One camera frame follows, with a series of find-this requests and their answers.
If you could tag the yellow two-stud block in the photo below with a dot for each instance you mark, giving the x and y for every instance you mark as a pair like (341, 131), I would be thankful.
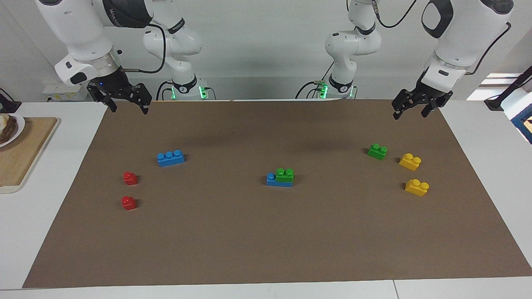
(410, 162)
(417, 188)

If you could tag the red one-stud block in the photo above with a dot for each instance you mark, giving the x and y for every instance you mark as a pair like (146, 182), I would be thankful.
(129, 203)
(130, 179)

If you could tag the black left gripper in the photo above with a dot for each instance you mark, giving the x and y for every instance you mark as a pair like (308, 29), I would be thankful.
(428, 92)

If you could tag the green two-stud block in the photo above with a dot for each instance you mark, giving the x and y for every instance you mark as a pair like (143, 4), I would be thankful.
(285, 175)
(377, 152)

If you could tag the blue three-stud block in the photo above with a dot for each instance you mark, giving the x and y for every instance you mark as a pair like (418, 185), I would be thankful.
(272, 181)
(171, 159)

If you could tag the black slanted stand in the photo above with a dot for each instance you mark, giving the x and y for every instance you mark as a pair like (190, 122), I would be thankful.
(513, 87)

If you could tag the wooden cutting board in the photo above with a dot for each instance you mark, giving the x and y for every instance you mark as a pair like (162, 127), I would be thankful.
(25, 158)

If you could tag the brown paper mat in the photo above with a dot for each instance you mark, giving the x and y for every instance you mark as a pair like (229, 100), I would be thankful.
(266, 236)

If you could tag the brown bread on plate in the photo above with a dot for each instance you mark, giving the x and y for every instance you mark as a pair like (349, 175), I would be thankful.
(6, 126)

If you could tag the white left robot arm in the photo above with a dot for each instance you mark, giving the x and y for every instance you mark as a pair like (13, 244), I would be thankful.
(353, 45)

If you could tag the blue and yellow box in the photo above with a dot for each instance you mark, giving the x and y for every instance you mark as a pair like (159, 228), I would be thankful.
(524, 124)

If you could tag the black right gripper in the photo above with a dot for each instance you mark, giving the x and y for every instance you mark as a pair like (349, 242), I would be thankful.
(112, 81)

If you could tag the white socket box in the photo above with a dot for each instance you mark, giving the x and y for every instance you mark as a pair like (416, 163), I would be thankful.
(58, 92)

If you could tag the black clamp mount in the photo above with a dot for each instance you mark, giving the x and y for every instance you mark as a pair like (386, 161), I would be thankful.
(9, 106)

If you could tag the white plate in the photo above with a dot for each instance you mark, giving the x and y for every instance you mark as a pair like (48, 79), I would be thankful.
(18, 131)

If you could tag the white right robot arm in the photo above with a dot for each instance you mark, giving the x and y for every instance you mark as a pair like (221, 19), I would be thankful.
(75, 25)

